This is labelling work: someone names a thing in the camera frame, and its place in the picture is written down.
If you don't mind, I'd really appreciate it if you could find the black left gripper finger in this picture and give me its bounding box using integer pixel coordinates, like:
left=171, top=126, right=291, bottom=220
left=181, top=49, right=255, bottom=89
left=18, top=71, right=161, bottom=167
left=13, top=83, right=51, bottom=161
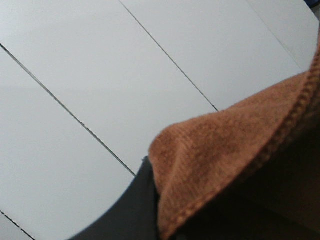
left=71, top=157, right=159, bottom=240

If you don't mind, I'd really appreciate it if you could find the brown towel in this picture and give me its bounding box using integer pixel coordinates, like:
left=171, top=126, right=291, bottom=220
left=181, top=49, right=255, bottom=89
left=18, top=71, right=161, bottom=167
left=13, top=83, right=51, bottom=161
left=148, top=24, right=320, bottom=240

